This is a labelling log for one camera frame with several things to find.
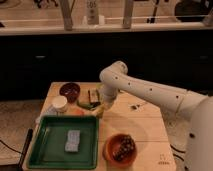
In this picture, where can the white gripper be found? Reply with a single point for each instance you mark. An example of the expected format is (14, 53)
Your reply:
(108, 100)

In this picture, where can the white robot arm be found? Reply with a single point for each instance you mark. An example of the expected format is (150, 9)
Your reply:
(195, 107)

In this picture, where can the white cup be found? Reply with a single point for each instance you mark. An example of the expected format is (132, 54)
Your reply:
(60, 103)

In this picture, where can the metal fork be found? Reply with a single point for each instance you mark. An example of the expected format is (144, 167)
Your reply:
(137, 106)

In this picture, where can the dark red bowl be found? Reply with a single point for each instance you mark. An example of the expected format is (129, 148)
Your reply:
(71, 91)

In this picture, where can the orange bowl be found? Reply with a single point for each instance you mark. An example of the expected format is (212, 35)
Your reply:
(111, 145)

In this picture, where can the dark grapes bunch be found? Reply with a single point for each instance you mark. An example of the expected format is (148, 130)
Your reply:
(126, 147)

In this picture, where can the clear plastic item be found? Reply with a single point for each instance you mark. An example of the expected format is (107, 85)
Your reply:
(49, 111)

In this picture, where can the blue sponge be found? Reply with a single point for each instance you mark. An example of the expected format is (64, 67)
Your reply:
(73, 141)

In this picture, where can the green plastic tray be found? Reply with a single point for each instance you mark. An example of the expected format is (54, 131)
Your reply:
(48, 150)

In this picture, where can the black rod left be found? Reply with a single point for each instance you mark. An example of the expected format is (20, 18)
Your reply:
(25, 148)

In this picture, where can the white remote device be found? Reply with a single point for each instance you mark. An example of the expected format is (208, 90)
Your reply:
(92, 12)

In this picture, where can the wooden post right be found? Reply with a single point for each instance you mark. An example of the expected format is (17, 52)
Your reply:
(127, 15)

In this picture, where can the wooden post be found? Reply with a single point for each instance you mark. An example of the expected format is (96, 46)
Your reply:
(127, 15)
(66, 14)

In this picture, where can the wooden post left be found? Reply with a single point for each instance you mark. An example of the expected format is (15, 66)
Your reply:
(66, 14)

